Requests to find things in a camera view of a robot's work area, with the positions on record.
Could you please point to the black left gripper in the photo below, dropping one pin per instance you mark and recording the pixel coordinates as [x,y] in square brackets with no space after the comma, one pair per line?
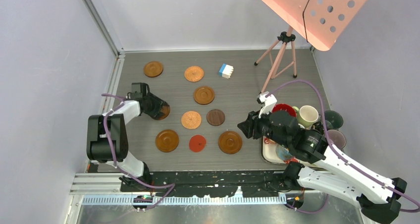
[156,113]

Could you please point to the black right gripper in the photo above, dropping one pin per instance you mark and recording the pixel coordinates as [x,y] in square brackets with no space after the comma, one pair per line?
[251,123]

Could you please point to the brown ringed coaster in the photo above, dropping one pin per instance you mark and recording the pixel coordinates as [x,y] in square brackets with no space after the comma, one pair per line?
[167,141]
[153,69]
[204,95]
[230,142]
[163,113]

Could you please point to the black floral mug red inside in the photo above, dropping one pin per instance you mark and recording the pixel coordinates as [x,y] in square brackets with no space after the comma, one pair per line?
[285,107]

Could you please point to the dark walnut coaster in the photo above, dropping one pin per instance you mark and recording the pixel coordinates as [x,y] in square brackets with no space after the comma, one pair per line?
[215,117]

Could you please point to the woven rattan coaster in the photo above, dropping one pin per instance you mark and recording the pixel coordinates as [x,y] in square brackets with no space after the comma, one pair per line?
[194,73]
[191,120]

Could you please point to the red apple paper coaster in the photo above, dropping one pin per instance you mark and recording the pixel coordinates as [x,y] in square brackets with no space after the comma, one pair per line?
[197,143]

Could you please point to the small orange cup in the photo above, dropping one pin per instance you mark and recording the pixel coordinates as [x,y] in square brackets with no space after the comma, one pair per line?
[269,141]

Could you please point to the blue butterfly plate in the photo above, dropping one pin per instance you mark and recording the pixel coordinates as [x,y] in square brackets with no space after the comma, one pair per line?
[283,154]

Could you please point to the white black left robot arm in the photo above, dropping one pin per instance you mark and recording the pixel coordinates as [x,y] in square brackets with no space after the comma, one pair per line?
[107,140]

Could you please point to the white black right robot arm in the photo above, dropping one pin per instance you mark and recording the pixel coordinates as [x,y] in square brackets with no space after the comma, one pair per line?
[325,168]

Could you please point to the white tray black rim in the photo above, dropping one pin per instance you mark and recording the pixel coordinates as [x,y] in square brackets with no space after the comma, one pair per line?
[269,154]

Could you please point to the blue white toy block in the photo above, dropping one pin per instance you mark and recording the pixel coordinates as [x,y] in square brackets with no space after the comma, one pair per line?
[226,71]

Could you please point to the cream green mug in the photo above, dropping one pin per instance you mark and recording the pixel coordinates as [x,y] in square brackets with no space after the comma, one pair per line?
[306,115]

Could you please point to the dark green mug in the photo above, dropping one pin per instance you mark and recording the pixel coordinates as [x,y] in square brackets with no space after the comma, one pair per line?
[333,119]

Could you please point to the grey purple mug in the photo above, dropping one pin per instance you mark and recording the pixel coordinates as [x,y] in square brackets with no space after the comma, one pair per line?
[337,138]

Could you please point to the pink music stand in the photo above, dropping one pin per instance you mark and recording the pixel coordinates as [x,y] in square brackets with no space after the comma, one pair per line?
[320,22]

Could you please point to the aluminium frame post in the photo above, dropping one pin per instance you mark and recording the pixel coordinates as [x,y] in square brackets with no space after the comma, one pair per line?
[102,22]

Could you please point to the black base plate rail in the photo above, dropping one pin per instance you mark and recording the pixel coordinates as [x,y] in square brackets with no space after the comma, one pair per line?
[184,188]

